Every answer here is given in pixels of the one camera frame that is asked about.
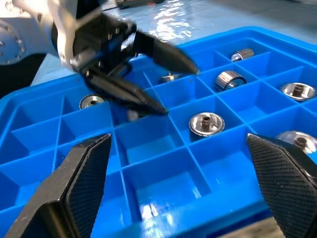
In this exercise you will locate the metal roller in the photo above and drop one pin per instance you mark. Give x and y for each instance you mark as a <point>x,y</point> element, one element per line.
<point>169,78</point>
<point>92,101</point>
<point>298,141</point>
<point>206,125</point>
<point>242,54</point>
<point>298,90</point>
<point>229,80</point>

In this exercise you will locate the blue plastic compartment tray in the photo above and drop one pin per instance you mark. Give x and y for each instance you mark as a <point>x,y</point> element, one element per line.
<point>158,158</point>

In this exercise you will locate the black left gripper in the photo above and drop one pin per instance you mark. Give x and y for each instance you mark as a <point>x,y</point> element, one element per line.
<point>99,42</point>

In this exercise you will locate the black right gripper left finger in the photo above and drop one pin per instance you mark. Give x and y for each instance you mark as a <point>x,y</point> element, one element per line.
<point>74,188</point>

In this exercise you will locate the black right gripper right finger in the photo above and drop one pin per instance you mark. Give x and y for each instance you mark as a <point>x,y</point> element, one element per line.
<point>284,178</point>

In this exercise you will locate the dark flat object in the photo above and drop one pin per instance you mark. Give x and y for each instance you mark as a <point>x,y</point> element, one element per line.
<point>138,3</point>

